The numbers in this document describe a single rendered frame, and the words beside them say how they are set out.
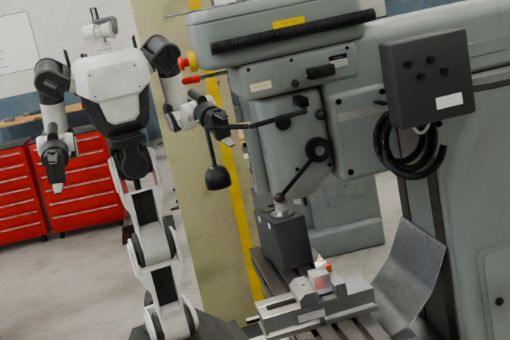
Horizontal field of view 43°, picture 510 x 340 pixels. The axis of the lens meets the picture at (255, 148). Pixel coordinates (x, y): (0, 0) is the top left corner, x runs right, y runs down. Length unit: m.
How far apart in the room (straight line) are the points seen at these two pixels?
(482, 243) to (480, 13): 0.66
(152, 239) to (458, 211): 1.19
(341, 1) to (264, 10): 0.21
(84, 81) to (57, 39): 8.49
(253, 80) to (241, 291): 2.33
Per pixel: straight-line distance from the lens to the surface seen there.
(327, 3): 1.76
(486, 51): 1.98
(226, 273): 3.84
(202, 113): 2.23
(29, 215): 6.72
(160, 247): 2.56
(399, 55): 1.58
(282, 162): 1.81
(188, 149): 3.61
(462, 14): 1.95
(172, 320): 2.68
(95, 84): 2.38
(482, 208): 1.97
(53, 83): 2.42
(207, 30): 1.70
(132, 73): 2.39
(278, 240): 2.32
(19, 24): 10.93
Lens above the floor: 1.89
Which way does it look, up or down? 13 degrees down
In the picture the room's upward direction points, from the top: 12 degrees counter-clockwise
